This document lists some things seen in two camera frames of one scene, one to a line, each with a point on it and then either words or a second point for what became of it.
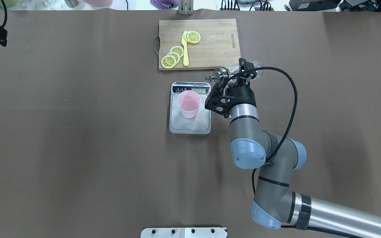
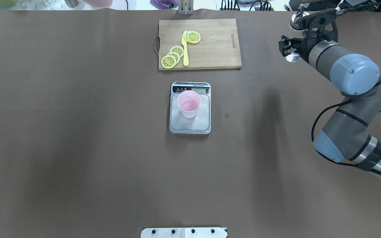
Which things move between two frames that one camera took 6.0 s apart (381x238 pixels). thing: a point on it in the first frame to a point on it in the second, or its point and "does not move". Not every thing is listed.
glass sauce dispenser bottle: (223, 74) to (293, 32)
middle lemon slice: (176, 56) does not move
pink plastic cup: (189, 102) does not move
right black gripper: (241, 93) to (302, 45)
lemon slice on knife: (192, 36) does not move
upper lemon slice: (178, 50) does not move
